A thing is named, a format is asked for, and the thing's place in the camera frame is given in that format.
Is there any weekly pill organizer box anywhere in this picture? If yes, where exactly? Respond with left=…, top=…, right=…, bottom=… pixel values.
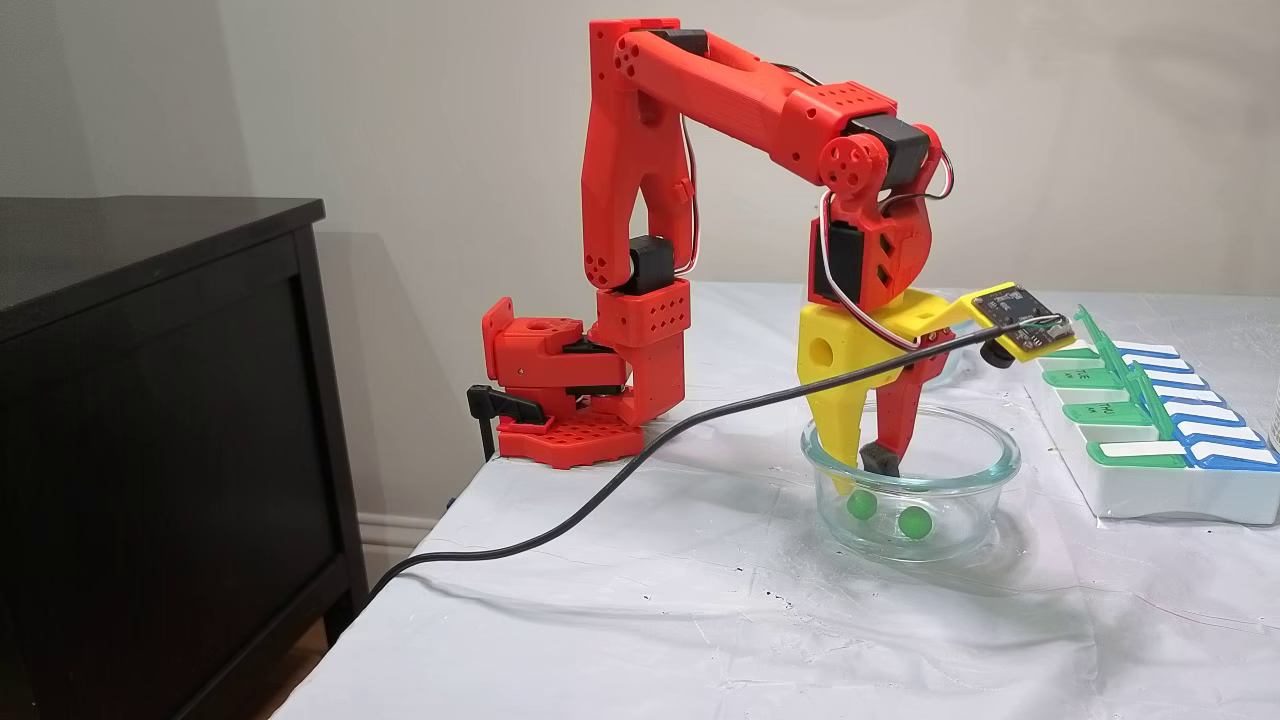
left=1024, top=305, right=1280, bottom=526

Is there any glass bowl with embossed logo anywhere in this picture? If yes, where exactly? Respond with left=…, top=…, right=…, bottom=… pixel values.
left=930, top=330, right=979, bottom=393

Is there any clear glass bowl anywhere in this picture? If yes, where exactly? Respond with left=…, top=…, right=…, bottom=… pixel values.
left=800, top=401, right=1022, bottom=561

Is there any white table cover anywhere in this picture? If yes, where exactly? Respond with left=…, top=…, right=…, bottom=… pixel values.
left=270, top=283, right=1280, bottom=720

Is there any black table clamp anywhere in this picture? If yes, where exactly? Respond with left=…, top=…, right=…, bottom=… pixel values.
left=466, top=385, right=546, bottom=461

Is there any black wooden cabinet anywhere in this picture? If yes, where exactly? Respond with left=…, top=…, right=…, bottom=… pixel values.
left=0, top=196, right=369, bottom=720

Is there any black camera cable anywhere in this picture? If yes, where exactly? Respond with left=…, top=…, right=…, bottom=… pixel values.
left=368, top=318, right=1063, bottom=598

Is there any gripper servo wire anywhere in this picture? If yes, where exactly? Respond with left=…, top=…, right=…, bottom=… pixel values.
left=818, top=193, right=921, bottom=353

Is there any wrist servo wire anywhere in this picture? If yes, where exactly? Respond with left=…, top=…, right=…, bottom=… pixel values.
left=770, top=62, right=956, bottom=216

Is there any camera board on yellow mount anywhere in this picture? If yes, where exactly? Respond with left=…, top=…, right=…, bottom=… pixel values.
left=880, top=283, right=1078, bottom=369

